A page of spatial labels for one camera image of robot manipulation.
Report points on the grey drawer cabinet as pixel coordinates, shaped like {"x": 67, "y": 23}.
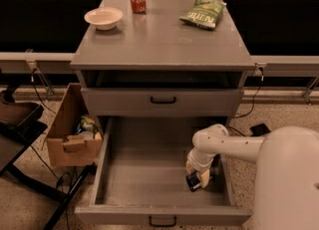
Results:
{"x": 156, "y": 50}

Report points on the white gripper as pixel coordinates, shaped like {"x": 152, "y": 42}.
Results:
{"x": 198, "y": 167}

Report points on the green kettle chips bag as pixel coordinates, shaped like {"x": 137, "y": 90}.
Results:
{"x": 204, "y": 14}

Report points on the cardboard box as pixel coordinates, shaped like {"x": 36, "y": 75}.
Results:
{"x": 65, "y": 148}

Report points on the black table with tray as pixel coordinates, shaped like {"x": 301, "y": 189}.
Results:
{"x": 19, "y": 128}

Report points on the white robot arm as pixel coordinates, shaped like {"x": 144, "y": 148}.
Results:
{"x": 286, "y": 194}

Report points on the snack items in box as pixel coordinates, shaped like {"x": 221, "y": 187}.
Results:
{"x": 87, "y": 128}

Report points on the white bowl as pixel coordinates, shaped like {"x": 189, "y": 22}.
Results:
{"x": 104, "y": 18}

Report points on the dark blue rxbar wrapper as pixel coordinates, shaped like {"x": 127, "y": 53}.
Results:
{"x": 193, "y": 182}

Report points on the black power adapter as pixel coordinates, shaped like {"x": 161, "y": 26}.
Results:
{"x": 260, "y": 129}

